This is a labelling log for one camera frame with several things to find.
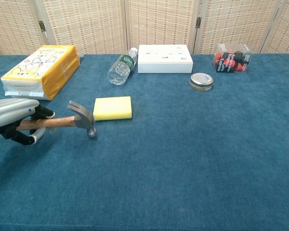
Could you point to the left robot hand grey black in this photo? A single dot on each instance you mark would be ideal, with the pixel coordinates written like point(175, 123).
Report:
point(9, 109)

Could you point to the yellow sponge block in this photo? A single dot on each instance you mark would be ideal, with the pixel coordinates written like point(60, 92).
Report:
point(112, 107)

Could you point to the yellow cartoon tissue pack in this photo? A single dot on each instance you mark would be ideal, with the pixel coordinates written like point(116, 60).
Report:
point(50, 67)

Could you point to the brass screen hinge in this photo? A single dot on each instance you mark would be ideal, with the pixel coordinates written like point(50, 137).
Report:
point(198, 22)
point(41, 26)

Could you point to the clear plastic water bottle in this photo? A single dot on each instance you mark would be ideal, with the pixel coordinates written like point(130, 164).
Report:
point(120, 69)

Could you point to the white flat cardboard box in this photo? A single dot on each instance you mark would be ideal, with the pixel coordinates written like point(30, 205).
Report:
point(165, 60)

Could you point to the blue tablecloth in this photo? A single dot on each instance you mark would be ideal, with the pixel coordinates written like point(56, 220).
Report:
point(173, 156)

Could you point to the woven folding screen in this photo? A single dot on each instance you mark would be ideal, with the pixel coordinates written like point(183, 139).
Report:
point(159, 24)

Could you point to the round metal tin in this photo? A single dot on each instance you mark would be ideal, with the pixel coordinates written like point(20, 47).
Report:
point(201, 81)

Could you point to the clear box of coffee capsules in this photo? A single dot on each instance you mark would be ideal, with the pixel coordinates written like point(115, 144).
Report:
point(231, 61)

